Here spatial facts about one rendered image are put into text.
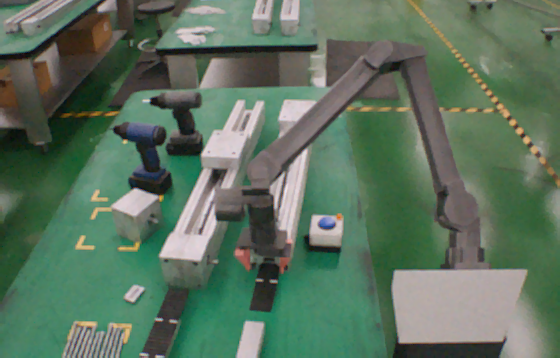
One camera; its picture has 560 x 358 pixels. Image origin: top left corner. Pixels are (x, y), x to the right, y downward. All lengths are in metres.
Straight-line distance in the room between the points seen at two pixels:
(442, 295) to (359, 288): 0.27
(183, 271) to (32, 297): 0.39
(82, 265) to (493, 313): 1.00
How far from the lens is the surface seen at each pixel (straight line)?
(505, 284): 1.07
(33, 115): 3.63
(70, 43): 5.06
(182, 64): 3.04
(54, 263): 1.44
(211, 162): 1.52
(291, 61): 2.97
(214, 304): 1.22
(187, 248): 1.23
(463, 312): 1.10
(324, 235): 1.30
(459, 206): 1.12
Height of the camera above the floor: 1.65
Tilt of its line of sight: 32 degrees down
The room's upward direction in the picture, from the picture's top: 2 degrees counter-clockwise
